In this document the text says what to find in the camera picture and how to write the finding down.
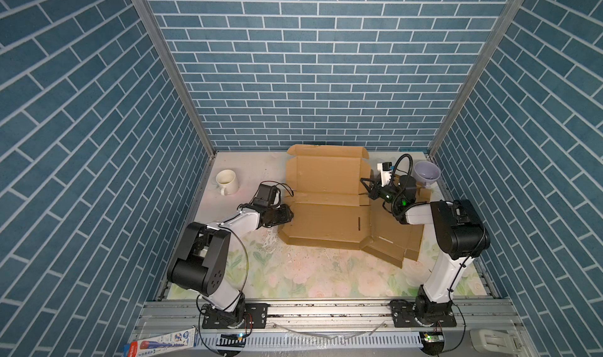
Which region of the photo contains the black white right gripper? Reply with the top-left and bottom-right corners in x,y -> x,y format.
361,178 -> 403,209

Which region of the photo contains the brown cardboard box top sheet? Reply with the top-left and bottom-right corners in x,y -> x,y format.
278,144 -> 372,250

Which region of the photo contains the brown cardboard box sheet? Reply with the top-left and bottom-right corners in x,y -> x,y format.
361,185 -> 432,268
278,144 -> 372,250

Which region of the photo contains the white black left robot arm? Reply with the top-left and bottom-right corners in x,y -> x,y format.
166,181 -> 295,315

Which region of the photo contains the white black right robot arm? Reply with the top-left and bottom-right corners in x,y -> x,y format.
360,154 -> 490,328

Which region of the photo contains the brown cardboard box lower sheet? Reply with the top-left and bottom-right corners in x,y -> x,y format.
361,185 -> 432,268

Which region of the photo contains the lavender ceramic mug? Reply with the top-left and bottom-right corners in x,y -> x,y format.
412,161 -> 441,188

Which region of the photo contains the white ceramic mug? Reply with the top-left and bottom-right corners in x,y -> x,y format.
215,170 -> 240,196

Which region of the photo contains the white red blue carton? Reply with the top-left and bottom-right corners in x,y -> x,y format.
124,328 -> 196,357

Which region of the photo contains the white plastic device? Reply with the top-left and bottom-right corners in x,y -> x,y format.
470,329 -> 519,355

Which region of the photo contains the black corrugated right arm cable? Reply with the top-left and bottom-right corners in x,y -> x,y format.
388,153 -> 420,224

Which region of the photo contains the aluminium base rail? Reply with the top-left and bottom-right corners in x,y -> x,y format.
131,297 -> 523,339

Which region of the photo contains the white slotted cable duct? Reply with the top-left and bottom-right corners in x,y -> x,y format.
199,331 -> 423,352

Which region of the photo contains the aluminium right corner post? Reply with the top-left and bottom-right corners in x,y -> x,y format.
427,0 -> 524,159

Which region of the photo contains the aluminium corner post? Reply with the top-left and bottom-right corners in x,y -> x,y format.
131,0 -> 216,159
427,0 -> 524,159

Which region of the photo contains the aluminium left corner post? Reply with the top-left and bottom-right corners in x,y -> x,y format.
131,0 -> 216,159

